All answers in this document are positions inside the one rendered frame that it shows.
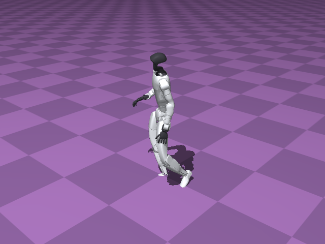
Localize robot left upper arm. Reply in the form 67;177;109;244
159;79;175;108

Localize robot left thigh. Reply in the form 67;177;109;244
156;117;171;165

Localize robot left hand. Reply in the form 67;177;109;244
156;124;169;144

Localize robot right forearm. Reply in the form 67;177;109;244
145;89;155;100

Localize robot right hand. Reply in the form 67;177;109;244
133;95;149;107

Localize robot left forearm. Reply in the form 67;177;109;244
163;104;174;130

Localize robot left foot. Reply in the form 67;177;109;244
180;170;192;188

